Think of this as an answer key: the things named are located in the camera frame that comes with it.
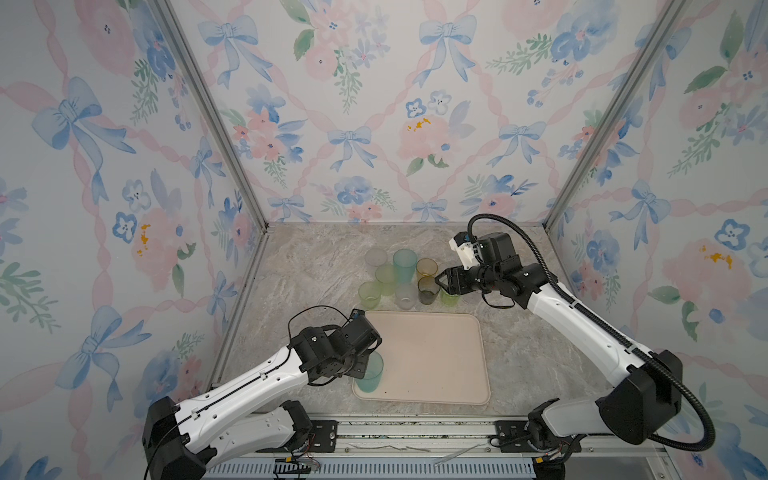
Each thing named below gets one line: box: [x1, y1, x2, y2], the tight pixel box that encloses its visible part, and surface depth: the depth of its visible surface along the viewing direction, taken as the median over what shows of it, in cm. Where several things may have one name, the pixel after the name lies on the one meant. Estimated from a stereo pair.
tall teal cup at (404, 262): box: [393, 248, 417, 284], surface depth 100 cm
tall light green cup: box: [375, 264, 397, 296], surface depth 100 cm
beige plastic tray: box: [352, 311, 491, 405], surface depth 87 cm
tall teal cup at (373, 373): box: [356, 351, 384, 393], surface depth 78 cm
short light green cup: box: [358, 281, 382, 310], surface depth 97 cm
